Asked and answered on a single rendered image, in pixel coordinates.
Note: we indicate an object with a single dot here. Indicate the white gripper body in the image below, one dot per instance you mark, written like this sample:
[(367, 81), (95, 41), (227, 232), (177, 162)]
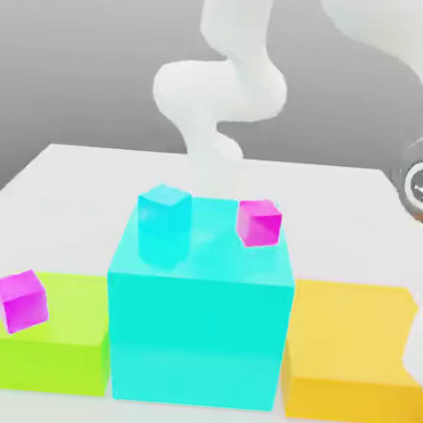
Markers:
[(420, 342)]

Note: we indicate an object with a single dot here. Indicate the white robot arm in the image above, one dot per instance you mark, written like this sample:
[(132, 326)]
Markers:
[(221, 90)]

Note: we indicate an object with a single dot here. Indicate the small magenta cube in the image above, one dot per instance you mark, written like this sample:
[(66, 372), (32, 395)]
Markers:
[(259, 224), (20, 302)]

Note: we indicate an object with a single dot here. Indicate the small cyan cube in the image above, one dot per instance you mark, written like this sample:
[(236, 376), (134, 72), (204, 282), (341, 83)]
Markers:
[(162, 225)]

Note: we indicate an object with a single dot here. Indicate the large orange box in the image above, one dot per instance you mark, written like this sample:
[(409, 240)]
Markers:
[(347, 351)]

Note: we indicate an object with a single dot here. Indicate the large cyan box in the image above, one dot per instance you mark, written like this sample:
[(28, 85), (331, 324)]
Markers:
[(196, 332)]

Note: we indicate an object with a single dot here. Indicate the large green box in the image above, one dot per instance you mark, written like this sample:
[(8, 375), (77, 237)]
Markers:
[(42, 359)]

